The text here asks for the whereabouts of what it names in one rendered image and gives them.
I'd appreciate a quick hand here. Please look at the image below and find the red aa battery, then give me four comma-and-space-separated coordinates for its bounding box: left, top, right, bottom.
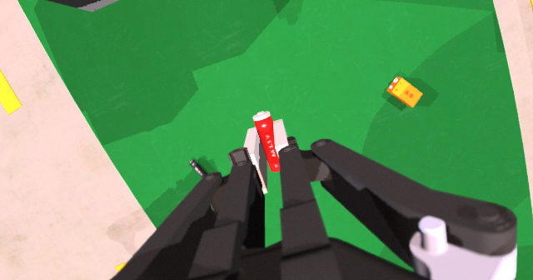
253, 112, 280, 172

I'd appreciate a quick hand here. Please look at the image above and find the black battery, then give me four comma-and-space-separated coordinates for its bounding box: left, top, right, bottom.
189, 159, 207, 178

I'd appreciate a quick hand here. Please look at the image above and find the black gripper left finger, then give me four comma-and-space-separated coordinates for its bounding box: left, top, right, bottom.
110, 127, 267, 280

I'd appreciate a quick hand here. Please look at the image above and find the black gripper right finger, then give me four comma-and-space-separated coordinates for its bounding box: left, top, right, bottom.
273, 119, 517, 280

